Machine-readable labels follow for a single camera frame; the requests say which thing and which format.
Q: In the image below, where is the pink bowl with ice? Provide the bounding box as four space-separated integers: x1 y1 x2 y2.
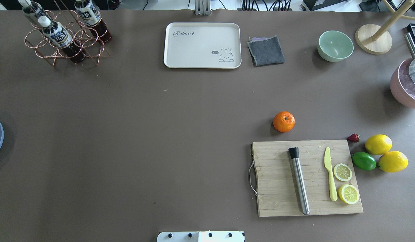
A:
390 58 415 109

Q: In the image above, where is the green lime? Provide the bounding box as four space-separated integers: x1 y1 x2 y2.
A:
351 152 376 171

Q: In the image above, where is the bamboo cutting board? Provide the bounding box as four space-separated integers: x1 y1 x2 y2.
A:
252 139 364 217

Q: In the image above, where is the right tea bottle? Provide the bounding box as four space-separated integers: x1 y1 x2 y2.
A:
74 0 112 43

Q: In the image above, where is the steel muddler black tip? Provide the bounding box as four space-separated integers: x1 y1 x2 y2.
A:
288 147 310 215

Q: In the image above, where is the lemon half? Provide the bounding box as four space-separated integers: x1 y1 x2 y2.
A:
333 163 353 182
338 184 360 205

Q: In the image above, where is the upper lemon half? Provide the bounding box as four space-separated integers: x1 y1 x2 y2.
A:
333 163 353 182

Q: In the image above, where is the grey folded cloth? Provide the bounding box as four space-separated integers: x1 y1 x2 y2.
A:
247 36 285 67

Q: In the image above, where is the small red strawberry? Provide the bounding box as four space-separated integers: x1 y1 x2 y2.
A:
347 133 360 143

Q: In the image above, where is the orange mandarin fruit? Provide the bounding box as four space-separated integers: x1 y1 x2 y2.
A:
273 111 295 133

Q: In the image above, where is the lower lemon half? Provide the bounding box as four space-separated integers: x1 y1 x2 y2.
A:
338 184 360 205

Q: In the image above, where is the yellow plastic knife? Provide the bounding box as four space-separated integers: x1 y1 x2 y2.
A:
324 147 338 202

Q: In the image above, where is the left tea bottle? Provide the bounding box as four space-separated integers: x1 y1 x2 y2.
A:
18 0 52 26

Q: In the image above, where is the tea bottle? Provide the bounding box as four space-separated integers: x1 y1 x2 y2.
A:
38 16 85 63
74 0 112 43
18 0 52 26

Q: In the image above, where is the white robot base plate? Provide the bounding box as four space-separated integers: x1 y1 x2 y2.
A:
156 231 245 242

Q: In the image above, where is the lower whole lemon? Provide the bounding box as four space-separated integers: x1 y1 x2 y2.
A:
378 151 408 172

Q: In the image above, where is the upper whole lemon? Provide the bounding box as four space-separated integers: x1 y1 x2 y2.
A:
365 134 392 155

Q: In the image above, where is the mint green bowl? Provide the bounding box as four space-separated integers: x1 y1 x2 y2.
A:
317 30 354 62

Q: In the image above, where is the whole lemon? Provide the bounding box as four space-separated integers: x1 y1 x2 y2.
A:
365 134 392 155
378 151 408 172

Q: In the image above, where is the white rabbit serving tray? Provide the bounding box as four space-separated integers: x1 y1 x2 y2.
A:
163 23 242 69

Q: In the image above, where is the front tea bottle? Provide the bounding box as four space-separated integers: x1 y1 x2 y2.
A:
38 16 85 63

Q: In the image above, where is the copper wire bottle rack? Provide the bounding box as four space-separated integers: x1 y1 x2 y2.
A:
24 0 110 67

